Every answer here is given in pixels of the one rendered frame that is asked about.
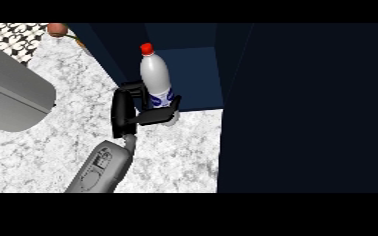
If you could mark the reddish brown round pot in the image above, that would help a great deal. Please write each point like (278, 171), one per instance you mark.
(56, 29)

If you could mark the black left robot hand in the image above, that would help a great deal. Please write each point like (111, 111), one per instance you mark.
(123, 113)

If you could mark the dark blue cabinet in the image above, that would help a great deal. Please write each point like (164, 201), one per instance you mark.
(194, 76)

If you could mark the dark navy cabinet door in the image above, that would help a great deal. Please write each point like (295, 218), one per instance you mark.
(300, 113)

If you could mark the white bottle with red cap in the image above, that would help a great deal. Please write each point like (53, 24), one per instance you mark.
(155, 73)

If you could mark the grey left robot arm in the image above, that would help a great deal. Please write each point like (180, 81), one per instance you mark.
(101, 166)

